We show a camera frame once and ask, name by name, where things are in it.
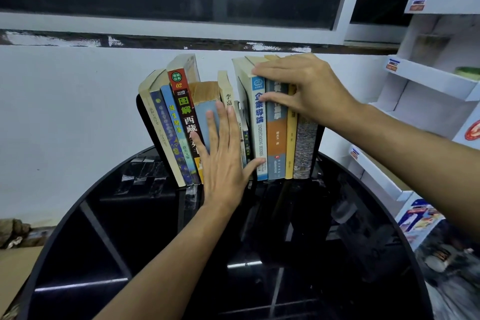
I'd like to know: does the person's right hand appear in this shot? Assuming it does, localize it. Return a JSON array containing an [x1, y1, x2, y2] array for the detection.
[[251, 53, 363, 132]]

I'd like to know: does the large grey-teal book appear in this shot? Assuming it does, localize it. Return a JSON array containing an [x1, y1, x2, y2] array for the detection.
[[245, 55, 290, 181]]

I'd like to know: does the row of books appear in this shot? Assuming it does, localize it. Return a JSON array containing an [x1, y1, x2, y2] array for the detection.
[[135, 93, 326, 191]]

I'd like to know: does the brown crumpled rag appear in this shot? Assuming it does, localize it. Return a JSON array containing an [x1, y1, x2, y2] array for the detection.
[[0, 218, 33, 249]]

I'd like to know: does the grey cover book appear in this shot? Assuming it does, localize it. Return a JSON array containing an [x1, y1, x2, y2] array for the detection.
[[137, 69, 187, 188]]

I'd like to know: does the round black table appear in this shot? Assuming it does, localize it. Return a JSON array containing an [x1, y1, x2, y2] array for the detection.
[[16, 145, 436, 320]]

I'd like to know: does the light blue thin booklet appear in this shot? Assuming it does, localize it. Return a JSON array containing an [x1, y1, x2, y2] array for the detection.
[[234, 100, 251, 169]]

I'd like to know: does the yellow book with black characters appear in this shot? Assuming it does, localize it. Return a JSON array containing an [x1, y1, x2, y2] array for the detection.
[[264, 54, 299, 180]]

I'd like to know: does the person's left hand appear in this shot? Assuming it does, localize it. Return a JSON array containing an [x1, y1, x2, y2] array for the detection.
[[190, 101, 267, 212]]

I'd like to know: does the brown cardboard sheet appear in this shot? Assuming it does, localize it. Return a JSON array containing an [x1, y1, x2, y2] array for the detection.
[[0, 246, 44, 313]]

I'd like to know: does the person's right forearm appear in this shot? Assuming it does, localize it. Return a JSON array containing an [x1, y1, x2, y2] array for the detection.
[[329, 102, 480, 242]]

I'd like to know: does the Understanding Business textbook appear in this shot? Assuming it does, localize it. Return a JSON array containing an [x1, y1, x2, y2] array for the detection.
[[231, 56, 269, 182]]

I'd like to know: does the yellow book with blue spine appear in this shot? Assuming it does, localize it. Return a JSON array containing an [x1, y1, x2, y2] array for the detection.
[[149, 79, 194, 186]]

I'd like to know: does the clear glass cup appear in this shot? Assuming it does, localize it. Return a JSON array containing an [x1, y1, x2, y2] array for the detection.
[[410, 32, 451, 64]]

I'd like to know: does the small white bottle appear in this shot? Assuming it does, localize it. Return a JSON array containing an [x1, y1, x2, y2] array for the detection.
[[423, 249, 453, 273]]

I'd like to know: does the orange illustrated cover book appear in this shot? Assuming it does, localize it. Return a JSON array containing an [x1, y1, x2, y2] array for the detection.
[[166, 54, 206, 185]]

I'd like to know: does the cream book with barcode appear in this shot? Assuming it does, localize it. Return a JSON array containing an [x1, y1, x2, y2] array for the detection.
[[217, 70, 248, 169]]

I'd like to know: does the Van Gogh cover handbook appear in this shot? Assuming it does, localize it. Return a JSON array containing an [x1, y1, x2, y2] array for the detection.
[[293, 113, 320, 180]]

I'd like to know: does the white cardboard display stand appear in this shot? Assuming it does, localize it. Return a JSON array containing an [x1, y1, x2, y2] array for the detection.
[[346, 0, 480, 253]]

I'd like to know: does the person's left forearm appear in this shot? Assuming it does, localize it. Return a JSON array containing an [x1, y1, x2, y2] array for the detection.
[[93, 203, 241, 320]]

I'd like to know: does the lavender Hanyu Pinyin dictionary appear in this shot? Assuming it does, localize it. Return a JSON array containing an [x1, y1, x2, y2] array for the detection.
[[188, 80, 222, 144]]

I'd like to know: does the green tape roll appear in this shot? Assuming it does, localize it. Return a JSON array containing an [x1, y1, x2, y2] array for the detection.
[[454, 66, 480, 82]]

